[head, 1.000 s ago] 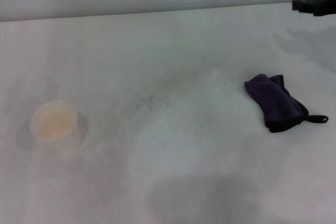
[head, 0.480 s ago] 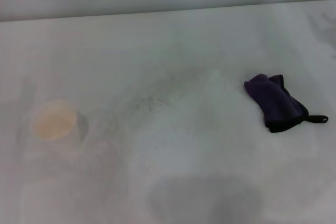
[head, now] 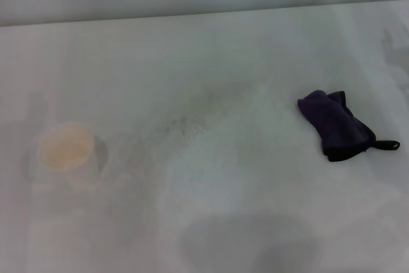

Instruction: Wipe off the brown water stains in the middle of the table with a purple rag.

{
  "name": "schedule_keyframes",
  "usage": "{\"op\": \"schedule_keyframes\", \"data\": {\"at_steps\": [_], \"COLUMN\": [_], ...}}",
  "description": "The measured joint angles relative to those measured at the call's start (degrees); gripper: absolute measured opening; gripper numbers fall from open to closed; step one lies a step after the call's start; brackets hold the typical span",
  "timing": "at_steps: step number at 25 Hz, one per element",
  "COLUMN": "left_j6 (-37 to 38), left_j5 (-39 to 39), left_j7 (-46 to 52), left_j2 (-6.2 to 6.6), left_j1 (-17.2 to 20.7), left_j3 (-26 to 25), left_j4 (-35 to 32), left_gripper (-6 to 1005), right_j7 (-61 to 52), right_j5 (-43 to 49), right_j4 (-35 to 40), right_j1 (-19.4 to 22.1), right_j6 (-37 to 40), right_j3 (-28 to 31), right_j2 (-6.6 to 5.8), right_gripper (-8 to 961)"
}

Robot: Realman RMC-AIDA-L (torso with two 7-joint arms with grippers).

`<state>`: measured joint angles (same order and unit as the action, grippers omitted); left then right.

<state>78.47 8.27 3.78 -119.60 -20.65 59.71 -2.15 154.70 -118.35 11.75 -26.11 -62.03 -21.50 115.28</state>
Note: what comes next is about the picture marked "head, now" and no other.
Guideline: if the purple rag with black trim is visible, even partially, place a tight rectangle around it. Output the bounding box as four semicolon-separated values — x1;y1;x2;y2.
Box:
297;90;401;163

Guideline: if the white paper cup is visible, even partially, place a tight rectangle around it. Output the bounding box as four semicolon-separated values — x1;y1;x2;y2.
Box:
36;121;109;178

